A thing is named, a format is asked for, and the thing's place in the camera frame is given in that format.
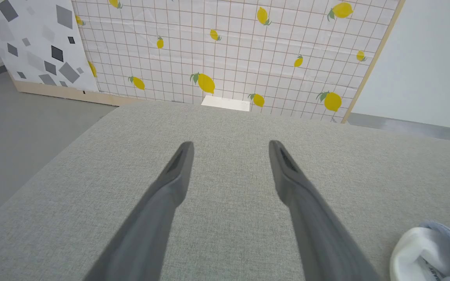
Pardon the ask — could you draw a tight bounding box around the lemon print grid partition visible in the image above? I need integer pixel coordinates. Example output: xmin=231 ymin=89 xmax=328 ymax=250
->
xmin=71 ymin=0 xmax=406 ymax=124

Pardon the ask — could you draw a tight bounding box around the light blue white-collared shirt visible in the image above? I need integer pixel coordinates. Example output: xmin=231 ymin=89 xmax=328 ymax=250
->
xmin=389 ymin=221 xmax=450 ymax=281

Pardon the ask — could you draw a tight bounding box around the grey terrazzo print panel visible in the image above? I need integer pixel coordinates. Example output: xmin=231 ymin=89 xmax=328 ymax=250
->
xmin=0 ymin=0 xmax=100 ymax=96

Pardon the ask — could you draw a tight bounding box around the white box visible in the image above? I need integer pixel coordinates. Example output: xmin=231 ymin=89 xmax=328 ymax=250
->
xmin=201 ymin=95 xmax=251 ymax=112

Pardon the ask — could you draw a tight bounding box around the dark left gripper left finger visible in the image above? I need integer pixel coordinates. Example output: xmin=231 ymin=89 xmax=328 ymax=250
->
xmin=82 ymin=141 xmax=195 ymax=281

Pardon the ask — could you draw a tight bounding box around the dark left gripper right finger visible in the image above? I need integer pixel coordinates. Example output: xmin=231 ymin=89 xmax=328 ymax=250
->
xmin=269 ymin=140 xmax=382 ymax=281

